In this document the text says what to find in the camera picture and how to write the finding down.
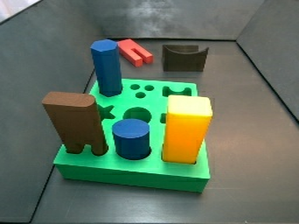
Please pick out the red double-square forked block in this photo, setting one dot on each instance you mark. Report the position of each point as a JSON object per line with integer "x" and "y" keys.
{"x": 134, "y": 52}

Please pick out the green shape sorter board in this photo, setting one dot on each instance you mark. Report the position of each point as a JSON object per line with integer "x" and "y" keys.
{"x": 142, "y": 101}

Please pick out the blue cylinder block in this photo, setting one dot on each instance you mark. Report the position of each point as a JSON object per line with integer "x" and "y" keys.
{"x": 131, "y": 136}

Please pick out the yellow rectangular block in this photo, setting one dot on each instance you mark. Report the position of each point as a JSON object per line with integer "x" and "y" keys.
{"x": 187, "y": 122}

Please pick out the brown arch-legged block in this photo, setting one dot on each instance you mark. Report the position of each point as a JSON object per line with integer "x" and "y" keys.
{"x": 75, "y": 117}

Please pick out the black curved stand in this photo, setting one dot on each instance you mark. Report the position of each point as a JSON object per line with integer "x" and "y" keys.
{"x": 183, "y": 58}

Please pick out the blue hexagonal prism block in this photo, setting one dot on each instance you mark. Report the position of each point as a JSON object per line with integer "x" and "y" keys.
{"x": 104, "y": 53}

